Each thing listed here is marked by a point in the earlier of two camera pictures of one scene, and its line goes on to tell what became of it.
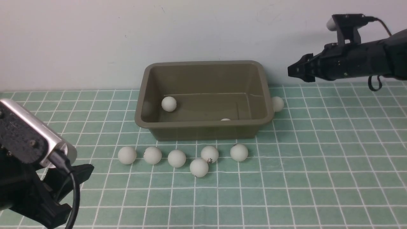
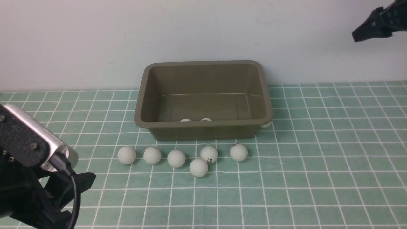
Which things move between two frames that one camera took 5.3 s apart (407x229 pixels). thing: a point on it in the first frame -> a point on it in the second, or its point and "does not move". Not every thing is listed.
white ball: [277, 104] -> [266, 125]
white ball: [127, 155] does not move
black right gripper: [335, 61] -> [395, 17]
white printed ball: [169, 104] -> [205, 119]
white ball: [152, 155] does not move
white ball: [239, 152] does not move
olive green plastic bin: [215, 100] does not move
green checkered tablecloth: [334, 156] does not move
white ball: [176, 158] does not move
